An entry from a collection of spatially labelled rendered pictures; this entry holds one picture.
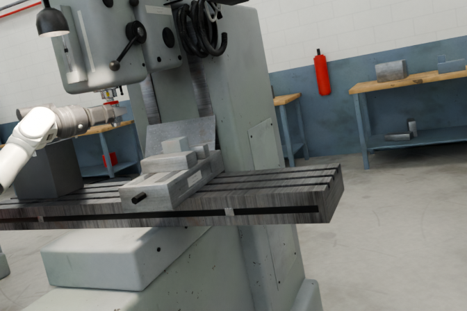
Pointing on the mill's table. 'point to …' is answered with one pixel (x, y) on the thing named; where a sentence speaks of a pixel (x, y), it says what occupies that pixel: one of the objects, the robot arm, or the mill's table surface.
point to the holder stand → (50, 172)
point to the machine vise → (172, 183)
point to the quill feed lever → (135, 30)
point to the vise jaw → (169, 162)
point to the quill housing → (98, 32)
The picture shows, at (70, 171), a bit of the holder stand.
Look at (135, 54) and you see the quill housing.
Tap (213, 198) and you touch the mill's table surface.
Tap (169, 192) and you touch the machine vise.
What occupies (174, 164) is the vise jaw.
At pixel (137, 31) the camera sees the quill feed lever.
